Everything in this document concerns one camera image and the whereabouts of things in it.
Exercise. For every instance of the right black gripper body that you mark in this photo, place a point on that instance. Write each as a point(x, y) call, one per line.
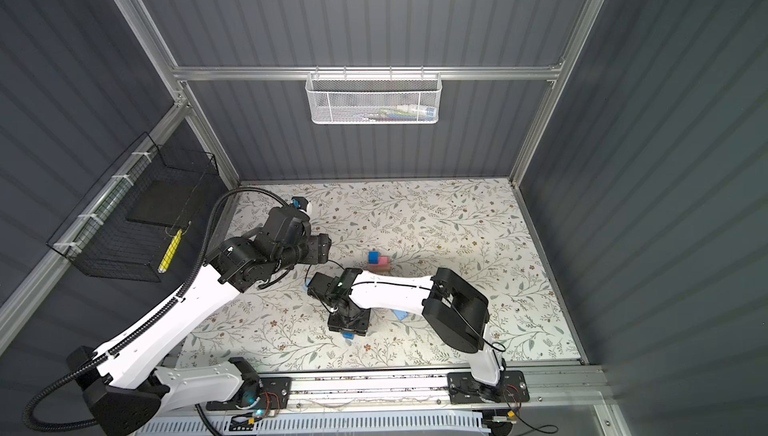
point(355, 322)

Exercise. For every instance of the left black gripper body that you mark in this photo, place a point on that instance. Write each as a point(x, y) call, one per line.
point(311, 251)

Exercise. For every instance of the natural wood block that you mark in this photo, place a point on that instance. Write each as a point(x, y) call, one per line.
point(380, 270)

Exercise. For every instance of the pink rectangular block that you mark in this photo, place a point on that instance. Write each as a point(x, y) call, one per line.
point(383, 262)

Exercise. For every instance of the light blue rectangular block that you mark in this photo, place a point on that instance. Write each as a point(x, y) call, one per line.
point(401, 315)

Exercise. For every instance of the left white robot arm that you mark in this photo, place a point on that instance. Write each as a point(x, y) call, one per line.
point(129, 388)

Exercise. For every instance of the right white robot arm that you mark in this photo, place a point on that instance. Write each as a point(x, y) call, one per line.
point(454, 309)

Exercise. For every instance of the black pad in basket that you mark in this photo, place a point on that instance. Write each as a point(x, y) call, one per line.
point(166, 204)

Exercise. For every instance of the yellow marker pen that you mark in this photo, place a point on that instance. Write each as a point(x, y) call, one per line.
point(170, 252)

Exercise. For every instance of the markers in white basket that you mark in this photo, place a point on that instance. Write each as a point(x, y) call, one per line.
point(402, 113)

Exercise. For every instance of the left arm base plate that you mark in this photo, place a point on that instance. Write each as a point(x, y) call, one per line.
point(270, 393)

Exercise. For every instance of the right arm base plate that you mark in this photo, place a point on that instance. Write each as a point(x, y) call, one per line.
point(464, 389)

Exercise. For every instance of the black wire basket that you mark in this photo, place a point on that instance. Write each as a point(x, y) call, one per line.
point(132, 227)

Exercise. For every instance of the white wire basket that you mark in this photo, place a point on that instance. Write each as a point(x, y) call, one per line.
point(338, 101)

